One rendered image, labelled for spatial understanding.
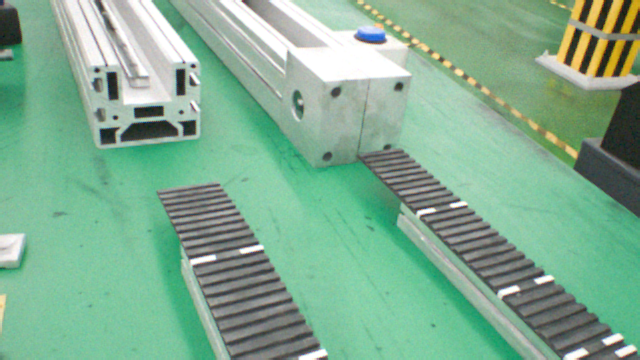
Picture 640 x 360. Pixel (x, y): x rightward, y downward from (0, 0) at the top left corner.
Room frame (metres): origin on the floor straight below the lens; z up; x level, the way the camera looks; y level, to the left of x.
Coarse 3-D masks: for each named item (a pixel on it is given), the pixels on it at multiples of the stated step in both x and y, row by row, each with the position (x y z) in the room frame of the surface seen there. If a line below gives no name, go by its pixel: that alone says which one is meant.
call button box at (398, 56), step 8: (336, 32) 0.77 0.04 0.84; (344, 32) 0.77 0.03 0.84; (352, 32) 0.78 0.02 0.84; (352, 40) 0.74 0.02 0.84; (360, 40) 0.74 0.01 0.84; (368, 40) 0.74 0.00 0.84; (376, 40) 0.75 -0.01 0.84; (384, 40) 0.76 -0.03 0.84; (392, 40) 0.77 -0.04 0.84; (376, 48) 0.73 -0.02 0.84; (384, 48) 0.73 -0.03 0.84; (392, 48) 0.74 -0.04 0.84; (400, 48) 0.74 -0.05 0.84; (392, 56) 0.74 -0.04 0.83; (400, 56) 0.74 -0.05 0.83; (400, 64) 0.74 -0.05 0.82
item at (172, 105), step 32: (64, 0) 0.64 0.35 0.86; (96, 0) 0.75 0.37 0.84; (128, 0) 0.69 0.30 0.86; (64, 32) 0.68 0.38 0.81; (96, 32) 0.55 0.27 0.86; (128, 32) 0.68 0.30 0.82; (160, 32) 0.58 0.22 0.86; (96, 64) 0.47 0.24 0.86; (128, 64) 0.55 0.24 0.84; (160, 64) 0.54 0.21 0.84; (192, 64) 0.52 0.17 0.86; (96, 96) 0.46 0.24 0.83; (128, 96) 0.50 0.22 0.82; (160, 96) 0.51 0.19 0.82; (192, 96) 0.51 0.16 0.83; (96, 128) 0.46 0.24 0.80; (128, 128) 0.50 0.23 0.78; (160, 128) 0.51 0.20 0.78; (192, 128) 0.53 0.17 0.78
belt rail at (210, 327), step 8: (184, 256) 0.30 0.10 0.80; (184, 264) 0.31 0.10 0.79; (184, 272) 0.30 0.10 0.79; (192, 272) 0.28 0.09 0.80; (192, 280) 0.29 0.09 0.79; (192, 288) 0.28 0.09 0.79; (192, 296) 0.29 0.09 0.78; (200, 296) 0.27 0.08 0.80; (200, 304) 0.27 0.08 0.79; (200, 312) 0.27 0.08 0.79; (208, 312) 0.25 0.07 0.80; (208, 320) 0.26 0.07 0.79; (208, 328) 0.25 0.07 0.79; (216, 328) 0.24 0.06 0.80; (208, 336) 0.25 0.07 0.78; (216, 336) 0.24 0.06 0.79; (216, 344) 0.24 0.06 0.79; (216, 352) 0.24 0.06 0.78; (224, 352) 0.23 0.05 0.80
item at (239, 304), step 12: (264, 288) 0.27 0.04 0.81; (276, 288) 0.27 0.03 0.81; (216, 300) 0.25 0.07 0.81; (228, 300) 0.25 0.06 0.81; (240, 300) 0.26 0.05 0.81; (252, 300) 0.26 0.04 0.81; (264, 300) 0.26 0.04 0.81; (276, 300) 0.26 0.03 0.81; (288, 300) 0.26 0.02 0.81; (216, 312) 0.24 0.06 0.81; (228, 312) 0.24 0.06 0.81; (240, 312) 0.25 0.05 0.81; (252, 312) 0.25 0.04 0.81; (216, 324) 0.24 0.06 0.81
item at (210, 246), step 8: (240, 232) 0.32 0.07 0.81; (248, 232) 0.32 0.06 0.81; (192, 240) 0.31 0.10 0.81; (200, 240) 0.31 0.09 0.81; (208, 240) 0.31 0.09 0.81; (216, 240) 0.31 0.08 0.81; (224, 240) 0.31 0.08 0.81; (232, 240) 0.32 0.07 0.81; (240, 240) 0.31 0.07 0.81; (248, 240) 0.31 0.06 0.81; (256, 240) 0.32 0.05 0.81; (184, 248) 0.30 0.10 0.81; (192, 248) 0.30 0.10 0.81; (200, 248) 0.30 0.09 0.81; (208, 248) 0.30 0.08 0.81; (216, 248) 0.30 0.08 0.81; (224, 248) 0.30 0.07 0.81; (232, 248) 0.31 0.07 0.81; (240, 248) 0.31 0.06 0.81; (192, 256) 0.29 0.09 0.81; (200, 256) 0.29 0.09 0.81
